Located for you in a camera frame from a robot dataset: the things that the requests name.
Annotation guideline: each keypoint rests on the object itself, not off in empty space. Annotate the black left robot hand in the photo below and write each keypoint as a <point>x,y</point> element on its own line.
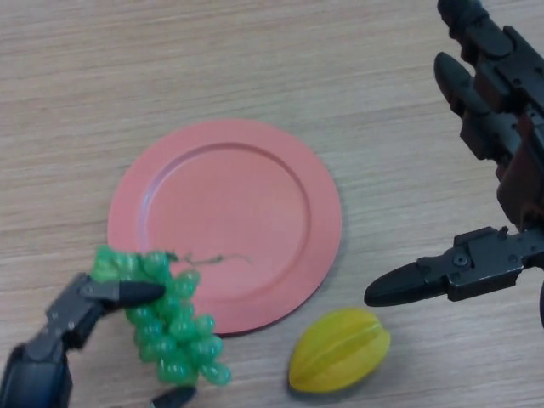
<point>64,323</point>

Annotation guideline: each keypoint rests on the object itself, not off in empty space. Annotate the yellow starfruit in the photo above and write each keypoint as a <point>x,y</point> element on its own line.
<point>340,353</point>

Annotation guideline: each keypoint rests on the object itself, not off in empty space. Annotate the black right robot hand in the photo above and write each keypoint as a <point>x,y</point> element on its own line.
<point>489,263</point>

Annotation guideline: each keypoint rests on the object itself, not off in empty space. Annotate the pink round plate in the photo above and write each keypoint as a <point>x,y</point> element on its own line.
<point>238,204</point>

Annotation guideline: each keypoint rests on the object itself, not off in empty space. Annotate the green plastic grape bunch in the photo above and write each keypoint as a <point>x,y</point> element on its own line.
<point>174,331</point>

